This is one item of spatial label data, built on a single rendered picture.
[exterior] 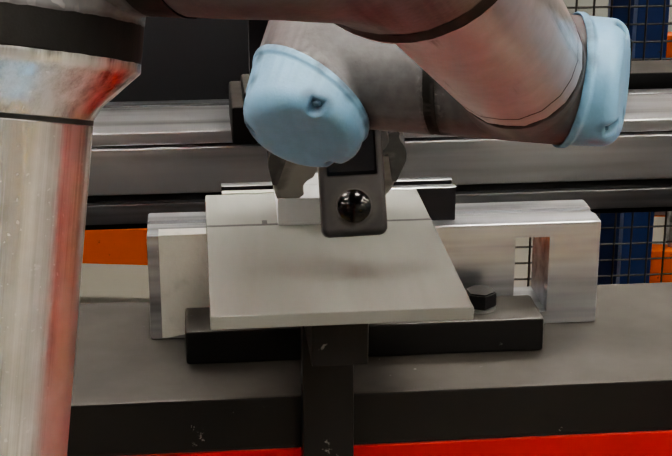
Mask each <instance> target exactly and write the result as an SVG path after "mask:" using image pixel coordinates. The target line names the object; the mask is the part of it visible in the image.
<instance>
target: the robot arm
mask: <svg viewBox="0 0 672 456"><path fill-rule="evenodd" d="M146 17H171V18H186V19H196V18H209V19H235V20H269V21H268V24H267V27H266V30H265V33H264V36H263V39H262V42H261V45H260V47H259V48H258V49H257V50H256V51H255V54H254V56H253V60H252V70H251V73H250V77H249V81H248V84H247V88H246V97H245V101H244V106H243V115H244V122H245V124H246V127H247V128H248V129H249V132H250V133H251V135H252V136H253V137H254V139H255V140H256V141H257V142H258V143H259V144H260V145H261V146H263V147H264V148H265V149H266V150H267V154H268V168H269V172H270V176H271V181H272V185H273V187H274V191H275V194H276V197H277V199H278V198H300V197H301V196H303V195H304V187H303V185H304V184H305V183H306V182H307V181H308V180H309V179H311V178H313V177H314V175H315V173H316V171H317V167H318V183H319V201H320V218H321V232H322V234H323V235H324V236H325V237H327V238H336V237H353V236H371V235H381V234H383V233H385V232H386V230H387V209H386V194H387V193H388V192H389V191H390V189H391V188H392V186H393V184H394V182H395V181H397V180H398V177H399V175H400V173H401V171H402V169H403V166H404V164H405V162H406V146H405V138H404V133H416V134H429V135H434V134H437V135H448V136H460V137H472V138H483V139H495V140H507V141H519V142H531V143H543V144H552V145H553V146H554V147H556V148H566V147H568V146H569V145H573V146H599V147H600V146H607V145H609V144H611V143H613V142H614V141H615V140H616V139H617V138H618V136H619V134H620V133H621V130H622V127H623V122H624V117H625V111H626V104H627V96H628V87H629V76H630V56H631V48H630V35H629V31H628V28H627V27H626V25H625V24H624V23H623V22H622V21H620V20H618V19H615V18H608V17H598V16H590V15H589V14H588V13H586V12H575V13H573V14H570V13H569V11H568V9H567V7H566V5H565V3H564V1H563V0H0V456H67V450H68V438H69V425H70V413H71V400H72V388H73V375H74V362H75V350H76V337H77V325H78V312H79V300H80V287H81V274H82V262H83V249H84V237H85V224H86V212H87V199H88V186H89V174H90V161H91V149H92V136H93V124H94V120H95V118H96V117H97V115H98V114H99V112H100V111H101V110H102V108H103V107H104V106H105V105H106V104H107V103H108V102H109V101H111V100H112V99H113V98H114V97H115V96H116V95H117V94H119V93H120V92H121V91H122V90H123V89H124V88H125V87H127V86H128V85H129V84H130V83H131V82H132V81H134V80H135V79H136V78H137V77H138V76H139V75H140V74H141V64H142V54H143V41H144V28H145V22H146ZM403 132H404V133H403Z"/></svg>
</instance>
